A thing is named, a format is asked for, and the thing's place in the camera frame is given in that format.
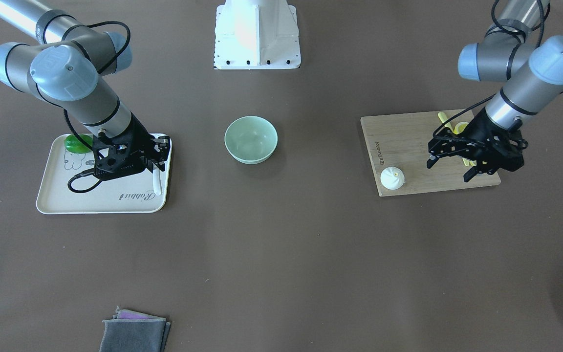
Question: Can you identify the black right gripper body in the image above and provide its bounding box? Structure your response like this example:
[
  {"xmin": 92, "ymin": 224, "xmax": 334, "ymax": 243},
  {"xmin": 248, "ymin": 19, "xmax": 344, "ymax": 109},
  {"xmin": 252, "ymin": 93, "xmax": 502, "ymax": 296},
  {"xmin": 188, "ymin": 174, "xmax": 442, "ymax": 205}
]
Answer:
[{"xmin": 92, "ymin": 114, "xmax": 156, "ymax": 182}]

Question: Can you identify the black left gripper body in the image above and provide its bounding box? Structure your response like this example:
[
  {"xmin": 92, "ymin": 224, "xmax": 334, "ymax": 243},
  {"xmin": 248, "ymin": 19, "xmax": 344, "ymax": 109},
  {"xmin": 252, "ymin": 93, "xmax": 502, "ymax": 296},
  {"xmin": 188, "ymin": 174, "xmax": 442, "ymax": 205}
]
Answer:
[{"xmin": 456, "ymin": 109, "xmax": 527, "ymax": 173}]

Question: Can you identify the white steamed bun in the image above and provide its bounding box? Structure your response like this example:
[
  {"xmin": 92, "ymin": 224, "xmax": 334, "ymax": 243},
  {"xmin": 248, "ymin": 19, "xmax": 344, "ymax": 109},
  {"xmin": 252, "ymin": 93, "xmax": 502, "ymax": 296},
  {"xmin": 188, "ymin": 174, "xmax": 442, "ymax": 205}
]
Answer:
[{"xmin": 379, "ymin": 166, "xmax": 405, "ymax": 190}]

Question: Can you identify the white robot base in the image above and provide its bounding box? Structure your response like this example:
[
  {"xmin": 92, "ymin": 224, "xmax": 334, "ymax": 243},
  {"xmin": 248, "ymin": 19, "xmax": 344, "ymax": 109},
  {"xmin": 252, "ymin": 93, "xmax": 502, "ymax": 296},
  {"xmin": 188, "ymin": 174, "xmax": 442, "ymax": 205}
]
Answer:
[{"xmin": 213, "ymin": 0, "xmax": 302, "ymax": 70}]

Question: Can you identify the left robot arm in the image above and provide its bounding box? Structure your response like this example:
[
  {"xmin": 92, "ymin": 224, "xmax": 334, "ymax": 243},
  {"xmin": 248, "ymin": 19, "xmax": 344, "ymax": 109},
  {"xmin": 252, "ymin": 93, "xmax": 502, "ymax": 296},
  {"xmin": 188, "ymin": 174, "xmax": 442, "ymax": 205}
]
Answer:
[{"xmin": 427, "ymin": 0, "xmax": 563, "ymax": 182}]

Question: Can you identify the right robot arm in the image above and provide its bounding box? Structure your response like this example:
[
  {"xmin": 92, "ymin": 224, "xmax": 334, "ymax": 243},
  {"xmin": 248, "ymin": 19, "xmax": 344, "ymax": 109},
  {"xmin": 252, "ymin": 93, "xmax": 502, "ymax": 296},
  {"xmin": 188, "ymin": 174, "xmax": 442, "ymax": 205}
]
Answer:
[{"xmin": 0, "ymin": 0, "xmax": 171, "ymax": 181}]

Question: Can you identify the mint green bowl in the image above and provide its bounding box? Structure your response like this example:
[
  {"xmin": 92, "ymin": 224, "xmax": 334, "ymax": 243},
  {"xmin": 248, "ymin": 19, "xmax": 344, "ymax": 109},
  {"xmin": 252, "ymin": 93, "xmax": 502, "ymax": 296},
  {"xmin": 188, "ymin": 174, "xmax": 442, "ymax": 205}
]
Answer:
[{"xmin": 224, "ymin": 116, "xmax": 279, "ymax": 165}]

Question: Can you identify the lower lemon slice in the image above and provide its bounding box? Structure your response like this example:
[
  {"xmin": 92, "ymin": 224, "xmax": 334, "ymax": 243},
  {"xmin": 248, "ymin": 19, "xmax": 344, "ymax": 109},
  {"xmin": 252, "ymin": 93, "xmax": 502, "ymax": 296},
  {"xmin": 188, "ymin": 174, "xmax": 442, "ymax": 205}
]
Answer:
[{"xmin": 453, "ymin": 122, "xmax": 469, "ymax": 134}]

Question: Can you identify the cream rectangular tray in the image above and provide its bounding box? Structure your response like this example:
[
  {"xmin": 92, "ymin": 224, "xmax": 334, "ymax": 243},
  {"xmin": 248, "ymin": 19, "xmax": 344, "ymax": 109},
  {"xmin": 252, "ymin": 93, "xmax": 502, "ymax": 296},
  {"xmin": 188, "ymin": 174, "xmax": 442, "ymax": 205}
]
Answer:
[{"xmin": 36, "ymin": 134, "xmax": 172, "ymax": 215}]

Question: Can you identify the wooden cutting board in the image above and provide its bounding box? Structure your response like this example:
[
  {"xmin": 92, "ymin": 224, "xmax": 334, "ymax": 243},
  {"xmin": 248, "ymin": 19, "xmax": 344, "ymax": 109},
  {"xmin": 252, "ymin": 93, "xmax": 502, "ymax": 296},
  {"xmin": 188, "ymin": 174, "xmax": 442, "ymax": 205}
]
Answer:
[{"xmin": 360, "ymin": 111, "xmax": 502, "ymax": 198}]

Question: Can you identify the green lime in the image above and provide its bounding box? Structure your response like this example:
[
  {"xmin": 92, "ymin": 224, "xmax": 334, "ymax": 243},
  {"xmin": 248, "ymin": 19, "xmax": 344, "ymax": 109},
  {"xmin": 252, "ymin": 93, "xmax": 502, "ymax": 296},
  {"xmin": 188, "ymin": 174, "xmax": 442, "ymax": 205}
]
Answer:
[{"xmin": 64, "ymin": 134, "xmax": 92, "ymax": 154}]

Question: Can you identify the grey folded cloth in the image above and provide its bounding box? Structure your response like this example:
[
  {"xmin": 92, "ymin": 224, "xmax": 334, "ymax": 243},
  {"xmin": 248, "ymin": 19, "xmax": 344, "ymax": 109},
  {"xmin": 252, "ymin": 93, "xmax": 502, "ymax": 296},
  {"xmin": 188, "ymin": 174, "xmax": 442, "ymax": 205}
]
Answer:
[{"xmin": 99, "ymin": 308, "xmax": 172, "ymax": 352}]

